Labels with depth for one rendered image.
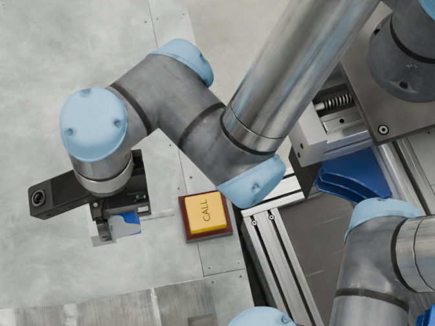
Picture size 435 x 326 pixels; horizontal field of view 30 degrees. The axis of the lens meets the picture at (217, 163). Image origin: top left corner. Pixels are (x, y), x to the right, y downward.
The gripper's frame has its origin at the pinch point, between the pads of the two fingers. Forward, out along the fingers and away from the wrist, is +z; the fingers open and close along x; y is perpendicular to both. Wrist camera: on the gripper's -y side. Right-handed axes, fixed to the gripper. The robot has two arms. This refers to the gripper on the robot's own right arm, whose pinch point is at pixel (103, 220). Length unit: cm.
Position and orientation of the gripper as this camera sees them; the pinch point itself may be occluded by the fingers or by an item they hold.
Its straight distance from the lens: 123.4
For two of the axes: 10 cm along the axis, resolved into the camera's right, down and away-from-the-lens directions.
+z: -0.3, 3.8, 9.2
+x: -2.0, -9.1, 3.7
